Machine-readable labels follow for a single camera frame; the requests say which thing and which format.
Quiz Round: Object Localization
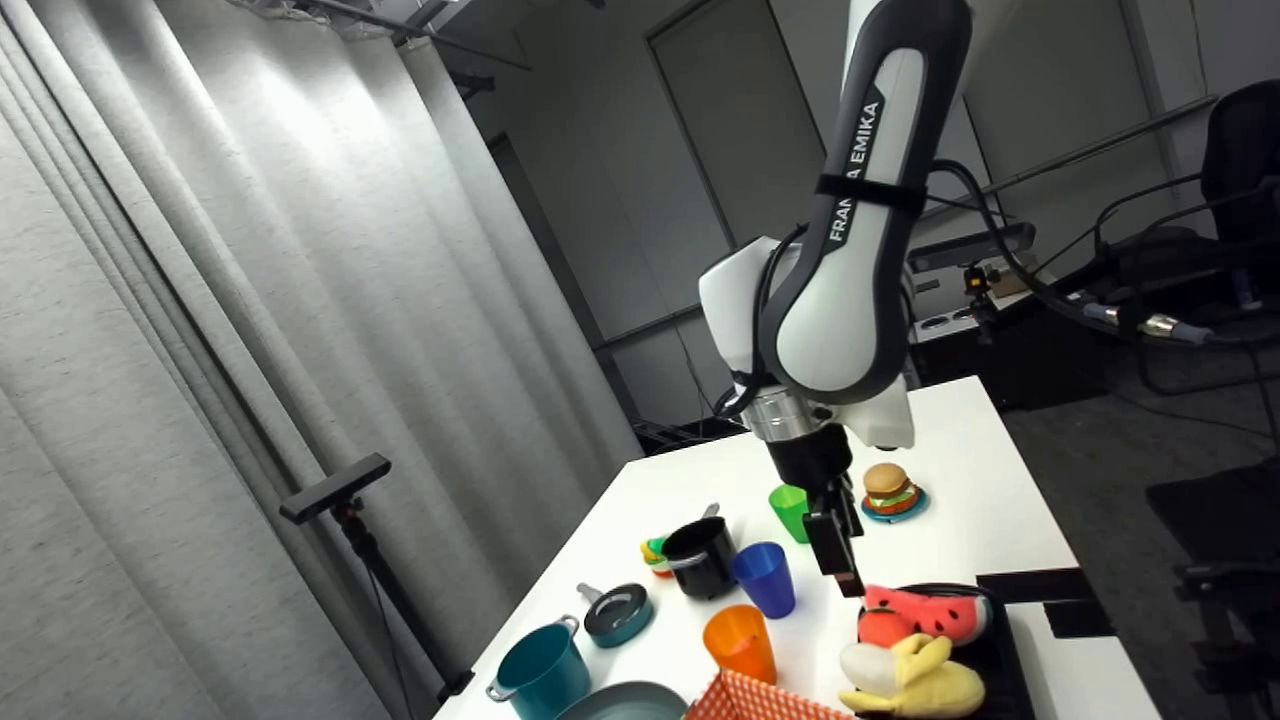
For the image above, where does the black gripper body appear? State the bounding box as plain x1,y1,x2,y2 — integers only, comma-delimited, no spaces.
769,420,857,517

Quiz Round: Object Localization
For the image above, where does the orange red peach plush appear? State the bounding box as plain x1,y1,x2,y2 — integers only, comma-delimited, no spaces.
852,605,917,652

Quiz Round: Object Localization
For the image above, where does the red watermelon slice plush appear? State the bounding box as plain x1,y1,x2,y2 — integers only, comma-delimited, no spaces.
859,580,993,649

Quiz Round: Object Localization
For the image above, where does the yellow banana plush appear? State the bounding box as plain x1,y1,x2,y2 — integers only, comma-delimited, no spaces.
834,632,987,720

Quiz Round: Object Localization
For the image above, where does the small teal toy plate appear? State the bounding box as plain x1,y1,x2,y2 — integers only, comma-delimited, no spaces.
859,488,931,527

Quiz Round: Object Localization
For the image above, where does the dark grey plate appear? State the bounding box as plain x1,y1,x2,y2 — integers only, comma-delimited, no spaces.
557,678,691,720

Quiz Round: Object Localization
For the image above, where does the toy burger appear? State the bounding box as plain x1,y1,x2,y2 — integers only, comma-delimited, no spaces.
859,461,924,517

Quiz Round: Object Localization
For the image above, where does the green plastic cup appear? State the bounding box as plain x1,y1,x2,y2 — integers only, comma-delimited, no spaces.
765,479,817,549

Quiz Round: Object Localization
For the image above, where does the blue plastic cup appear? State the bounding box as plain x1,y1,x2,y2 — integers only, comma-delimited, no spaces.
729,540,798,623

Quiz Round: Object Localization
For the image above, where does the black toy pot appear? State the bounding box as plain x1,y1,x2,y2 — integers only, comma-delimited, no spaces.
660,517,741,605

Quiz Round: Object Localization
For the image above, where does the orange plastic cup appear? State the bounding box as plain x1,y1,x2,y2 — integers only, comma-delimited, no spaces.
699,599,778,686

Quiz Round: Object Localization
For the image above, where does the green yellow toy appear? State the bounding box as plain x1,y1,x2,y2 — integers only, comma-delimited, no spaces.
637,532,674,580

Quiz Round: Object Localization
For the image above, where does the black plastic tray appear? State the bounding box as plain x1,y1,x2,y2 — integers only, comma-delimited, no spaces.
852,580,1032,720

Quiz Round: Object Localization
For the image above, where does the large black tape patch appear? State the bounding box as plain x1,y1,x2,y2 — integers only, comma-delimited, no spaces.
977,569,1134,605

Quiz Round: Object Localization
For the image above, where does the small teal pan with lid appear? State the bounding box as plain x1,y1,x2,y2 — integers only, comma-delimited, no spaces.
573,580,660,652

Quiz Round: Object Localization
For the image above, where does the black cabinet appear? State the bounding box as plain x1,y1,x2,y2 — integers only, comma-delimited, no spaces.
977,296,1113,410

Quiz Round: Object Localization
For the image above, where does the small black tape patch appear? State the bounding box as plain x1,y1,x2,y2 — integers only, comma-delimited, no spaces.
1039,599,1134,639

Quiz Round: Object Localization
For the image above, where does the teal toy pot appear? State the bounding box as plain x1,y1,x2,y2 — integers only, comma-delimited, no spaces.
482,610,596,720

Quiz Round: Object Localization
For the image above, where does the grey door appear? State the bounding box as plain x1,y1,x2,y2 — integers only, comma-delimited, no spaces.
648,0,845,352

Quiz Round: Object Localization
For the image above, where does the black tripod stand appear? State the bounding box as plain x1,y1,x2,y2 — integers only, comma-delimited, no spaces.
331,501,480,703

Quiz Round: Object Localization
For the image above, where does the black flat bar on stand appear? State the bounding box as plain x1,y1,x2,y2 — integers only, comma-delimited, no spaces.
275,450,395,527

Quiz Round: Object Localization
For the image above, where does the black office chair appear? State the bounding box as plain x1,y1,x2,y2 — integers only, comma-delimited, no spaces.
1090,77,1280,396

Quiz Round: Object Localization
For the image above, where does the grey pleated curtain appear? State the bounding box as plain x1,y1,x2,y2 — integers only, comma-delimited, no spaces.
0,0,650,720

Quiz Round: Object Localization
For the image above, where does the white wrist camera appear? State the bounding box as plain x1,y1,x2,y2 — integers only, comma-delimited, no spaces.
845,375,920,450

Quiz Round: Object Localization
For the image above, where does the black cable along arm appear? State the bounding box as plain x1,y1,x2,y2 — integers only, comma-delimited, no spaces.
714,223,817,425

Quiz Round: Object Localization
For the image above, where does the grey stereo camera bar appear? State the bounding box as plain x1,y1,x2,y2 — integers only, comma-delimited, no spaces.
907,220,1039,275

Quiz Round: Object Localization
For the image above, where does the black cable with metal connector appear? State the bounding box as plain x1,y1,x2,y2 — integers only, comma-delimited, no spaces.
924,155,1280,352

